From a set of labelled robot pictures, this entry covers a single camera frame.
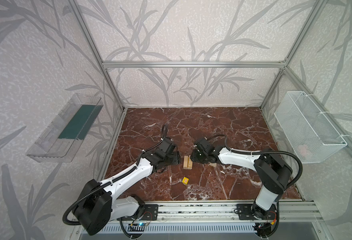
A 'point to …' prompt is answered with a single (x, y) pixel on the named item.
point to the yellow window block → (185, 180)
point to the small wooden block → (214, 164)
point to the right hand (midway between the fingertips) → (190, 153)
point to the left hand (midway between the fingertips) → (178, 153)
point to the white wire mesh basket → (315, 137)
